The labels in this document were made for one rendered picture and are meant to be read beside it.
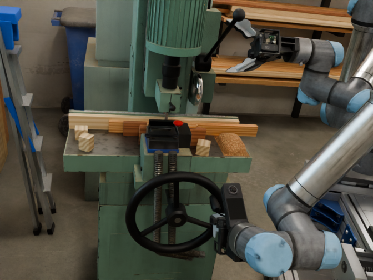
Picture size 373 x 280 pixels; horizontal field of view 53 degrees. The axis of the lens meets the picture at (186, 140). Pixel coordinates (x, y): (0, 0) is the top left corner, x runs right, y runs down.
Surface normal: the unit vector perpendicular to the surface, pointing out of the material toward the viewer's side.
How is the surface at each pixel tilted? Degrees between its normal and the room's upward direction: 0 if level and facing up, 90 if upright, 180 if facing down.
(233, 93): 90
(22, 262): 0
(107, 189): 90
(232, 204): 29
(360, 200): 0
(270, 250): 60
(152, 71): 90
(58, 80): 90
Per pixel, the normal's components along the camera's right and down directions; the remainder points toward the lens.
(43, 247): 0.12, -0.88
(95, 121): 0.18, 0.47
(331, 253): 0.25, -0.12
